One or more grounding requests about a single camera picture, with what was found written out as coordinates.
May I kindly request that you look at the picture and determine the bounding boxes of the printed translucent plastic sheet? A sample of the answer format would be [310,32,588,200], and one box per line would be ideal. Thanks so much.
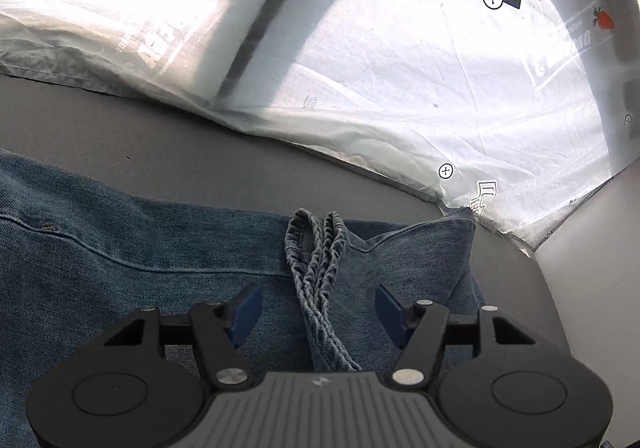
[0,0,640,249]

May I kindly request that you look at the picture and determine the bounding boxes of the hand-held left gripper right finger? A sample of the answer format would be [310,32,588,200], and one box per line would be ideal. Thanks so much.
[374,284,540,389]

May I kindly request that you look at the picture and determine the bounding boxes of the white partition board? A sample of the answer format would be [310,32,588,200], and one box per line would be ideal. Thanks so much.
[529,167,640,431]

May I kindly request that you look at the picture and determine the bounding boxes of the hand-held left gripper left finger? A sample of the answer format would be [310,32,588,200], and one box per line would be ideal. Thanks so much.
[101,284,264,390]

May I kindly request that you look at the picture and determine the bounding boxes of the blue denim jeans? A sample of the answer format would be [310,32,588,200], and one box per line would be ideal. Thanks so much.
[0,151,487,448]

